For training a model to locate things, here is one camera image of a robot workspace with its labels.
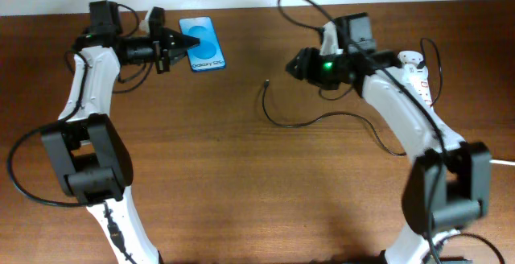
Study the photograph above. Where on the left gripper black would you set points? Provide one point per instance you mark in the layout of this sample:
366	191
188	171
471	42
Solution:
170	47

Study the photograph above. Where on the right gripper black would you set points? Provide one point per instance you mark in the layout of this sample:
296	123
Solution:
308	67

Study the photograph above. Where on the blue Samsung Galaxy smartphone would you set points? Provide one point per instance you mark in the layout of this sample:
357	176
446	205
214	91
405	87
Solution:
207	56

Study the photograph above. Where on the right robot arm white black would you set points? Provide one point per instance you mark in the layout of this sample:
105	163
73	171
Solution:
449	184

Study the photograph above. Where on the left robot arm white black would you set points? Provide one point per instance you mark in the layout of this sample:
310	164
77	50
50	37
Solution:
87	154

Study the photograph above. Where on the white power strip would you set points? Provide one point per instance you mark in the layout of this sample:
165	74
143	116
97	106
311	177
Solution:
416	74

